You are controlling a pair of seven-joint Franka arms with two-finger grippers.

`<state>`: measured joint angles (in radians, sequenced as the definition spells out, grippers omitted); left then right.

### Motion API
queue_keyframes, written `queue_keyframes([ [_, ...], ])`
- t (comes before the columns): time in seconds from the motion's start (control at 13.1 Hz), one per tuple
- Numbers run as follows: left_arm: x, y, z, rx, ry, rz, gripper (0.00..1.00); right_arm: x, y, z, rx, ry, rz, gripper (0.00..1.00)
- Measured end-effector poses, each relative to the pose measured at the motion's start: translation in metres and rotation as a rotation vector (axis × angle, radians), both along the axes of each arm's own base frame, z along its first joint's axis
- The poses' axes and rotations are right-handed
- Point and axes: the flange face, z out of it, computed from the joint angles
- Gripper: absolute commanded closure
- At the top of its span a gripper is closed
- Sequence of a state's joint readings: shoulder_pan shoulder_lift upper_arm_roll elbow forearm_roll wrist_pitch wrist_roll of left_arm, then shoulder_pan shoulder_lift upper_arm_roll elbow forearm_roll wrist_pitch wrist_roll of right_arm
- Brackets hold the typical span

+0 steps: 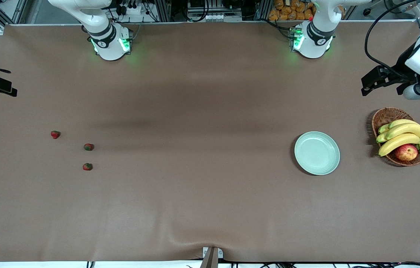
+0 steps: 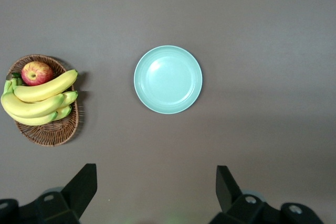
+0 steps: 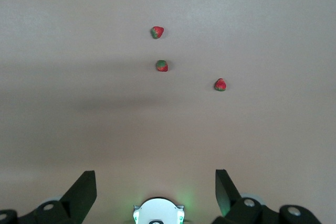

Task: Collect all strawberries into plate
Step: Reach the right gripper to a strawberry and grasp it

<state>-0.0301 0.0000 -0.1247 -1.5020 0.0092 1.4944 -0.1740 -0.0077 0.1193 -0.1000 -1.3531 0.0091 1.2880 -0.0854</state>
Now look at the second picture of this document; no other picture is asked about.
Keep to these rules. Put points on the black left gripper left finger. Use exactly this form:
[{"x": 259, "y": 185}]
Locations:
[{"x": 81, "y": 187}]

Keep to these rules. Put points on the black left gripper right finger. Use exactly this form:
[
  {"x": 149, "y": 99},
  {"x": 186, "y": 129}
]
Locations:
[{"x": 225, "y": 187}]

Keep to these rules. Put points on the light green round plate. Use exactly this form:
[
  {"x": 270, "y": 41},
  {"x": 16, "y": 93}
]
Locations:
[{"x": 168, "y": 79}]

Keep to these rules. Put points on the brown wicker basket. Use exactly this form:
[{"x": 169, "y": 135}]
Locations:
[{"x": 50, "y": 134}]

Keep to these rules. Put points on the yellow banana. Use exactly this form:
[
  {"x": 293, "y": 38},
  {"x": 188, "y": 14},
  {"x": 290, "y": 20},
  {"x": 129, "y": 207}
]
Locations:
[
  {"x": 29, "y": 108},
  {"x": 71, "y": 97},
  {"x": 44, "y": 89},
  {"x": 65, "y": 112},
  {"x": 34, "y": 121}
]

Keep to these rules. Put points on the red yellow apple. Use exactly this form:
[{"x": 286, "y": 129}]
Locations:
[{"x": 36, "y": 73}]

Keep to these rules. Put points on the brown table cover cloth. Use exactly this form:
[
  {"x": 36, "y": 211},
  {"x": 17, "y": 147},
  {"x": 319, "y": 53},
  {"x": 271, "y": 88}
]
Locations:
[{"x": 236, "y": 24}]

